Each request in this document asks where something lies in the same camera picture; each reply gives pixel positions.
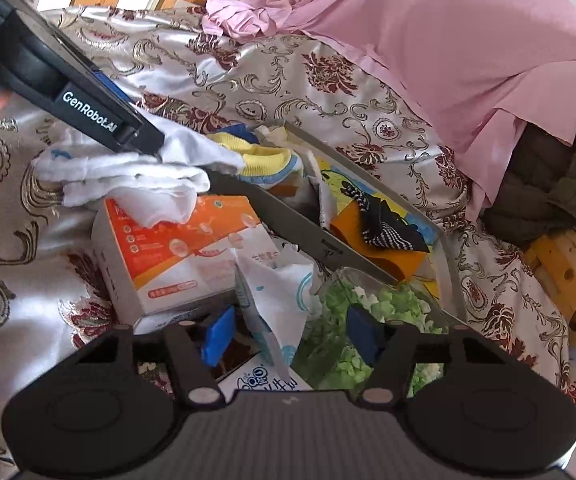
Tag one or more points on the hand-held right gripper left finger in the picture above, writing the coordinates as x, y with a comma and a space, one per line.
218, 335

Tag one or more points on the dark quilted jacket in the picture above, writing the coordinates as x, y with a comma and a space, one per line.
542, 180

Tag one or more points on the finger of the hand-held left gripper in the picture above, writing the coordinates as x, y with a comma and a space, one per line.
105, 85

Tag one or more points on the floral satin bedspread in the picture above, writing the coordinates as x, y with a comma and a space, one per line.
43, 240

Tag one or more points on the white smooth cloth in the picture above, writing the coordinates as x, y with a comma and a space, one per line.
188, 152

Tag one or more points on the pink cloth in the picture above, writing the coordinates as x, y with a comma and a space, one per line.
417, 60

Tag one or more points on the white terry towel blue print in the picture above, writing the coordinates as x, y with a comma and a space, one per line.
118, 180

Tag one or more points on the bag of green bits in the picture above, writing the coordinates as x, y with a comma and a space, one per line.
367, 300

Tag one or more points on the black white dotted sock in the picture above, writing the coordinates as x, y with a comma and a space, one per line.
382, 225

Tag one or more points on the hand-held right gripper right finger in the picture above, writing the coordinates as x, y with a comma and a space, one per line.
362, 332

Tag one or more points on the blue and white carton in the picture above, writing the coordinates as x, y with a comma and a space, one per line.
263, 380

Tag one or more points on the orange cloth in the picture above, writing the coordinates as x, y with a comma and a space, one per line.
347, 225

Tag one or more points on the white teal tissue pack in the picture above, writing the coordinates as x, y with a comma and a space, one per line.
278, 285

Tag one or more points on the yellow wooden stool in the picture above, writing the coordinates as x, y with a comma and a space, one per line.
562, 265

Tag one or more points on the orange and white box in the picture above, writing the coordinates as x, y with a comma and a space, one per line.
168, 260

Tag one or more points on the cartoon printed metal tray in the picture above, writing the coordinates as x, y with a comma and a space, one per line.
293, 222

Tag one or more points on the yellow cloth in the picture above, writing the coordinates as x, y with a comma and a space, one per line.
265, 162

